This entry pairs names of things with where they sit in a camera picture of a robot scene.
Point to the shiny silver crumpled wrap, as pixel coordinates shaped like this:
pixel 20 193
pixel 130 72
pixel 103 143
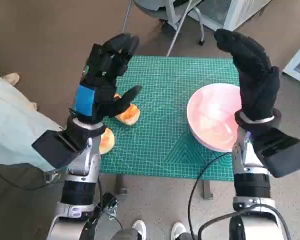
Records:
pixel 52 177

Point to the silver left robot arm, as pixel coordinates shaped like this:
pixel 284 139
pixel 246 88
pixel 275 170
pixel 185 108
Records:
pixel 82 162

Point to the white cabinet with dark mesh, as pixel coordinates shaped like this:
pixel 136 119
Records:
pixel 215 12

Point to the white metal rod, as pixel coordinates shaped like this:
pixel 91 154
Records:
pixel 177 30

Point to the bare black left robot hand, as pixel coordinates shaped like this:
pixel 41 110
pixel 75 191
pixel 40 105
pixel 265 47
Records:
pixel 103 82

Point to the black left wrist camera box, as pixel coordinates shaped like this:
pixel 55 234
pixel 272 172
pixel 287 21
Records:
pixel 55 147

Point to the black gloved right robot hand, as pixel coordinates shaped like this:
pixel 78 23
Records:
pixel 257 82

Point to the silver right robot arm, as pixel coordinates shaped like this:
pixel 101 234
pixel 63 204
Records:
pixel 250 162

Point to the grey office chair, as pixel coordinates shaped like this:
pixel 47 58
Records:
pixel 150 10

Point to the black bar with metal bracket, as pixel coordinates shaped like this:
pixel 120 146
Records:
pixel 107 202

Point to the green cutting mat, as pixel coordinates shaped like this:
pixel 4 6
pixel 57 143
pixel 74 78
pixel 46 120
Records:
pixel 165 100

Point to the long twisted toy bread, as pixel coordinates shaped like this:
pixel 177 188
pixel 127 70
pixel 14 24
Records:
pixel 131 113

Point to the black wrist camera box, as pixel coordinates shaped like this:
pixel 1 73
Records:
pixel 55 147
pixel 282 155

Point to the white shoe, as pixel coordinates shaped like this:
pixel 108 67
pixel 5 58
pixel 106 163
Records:
pixel 178 230
pixel 139 228

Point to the person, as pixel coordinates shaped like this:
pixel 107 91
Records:
pixel 10 120

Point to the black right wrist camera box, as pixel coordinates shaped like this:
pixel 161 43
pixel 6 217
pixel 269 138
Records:
pixel 282 155

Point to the round toy bread bun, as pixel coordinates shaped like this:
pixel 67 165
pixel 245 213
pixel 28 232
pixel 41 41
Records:
pixel 107 142

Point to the person's foot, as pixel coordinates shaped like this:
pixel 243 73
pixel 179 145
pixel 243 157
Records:
pixel 11 78

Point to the pink bowl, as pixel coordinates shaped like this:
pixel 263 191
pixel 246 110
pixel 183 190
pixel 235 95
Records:
pixel 210 117

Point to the dark grey leg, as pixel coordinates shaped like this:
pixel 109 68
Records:
pixel 125 235
pixel 186 237

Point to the black table leg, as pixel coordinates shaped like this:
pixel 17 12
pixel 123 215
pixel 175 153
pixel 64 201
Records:
pixel 120 185
pixel 207 190

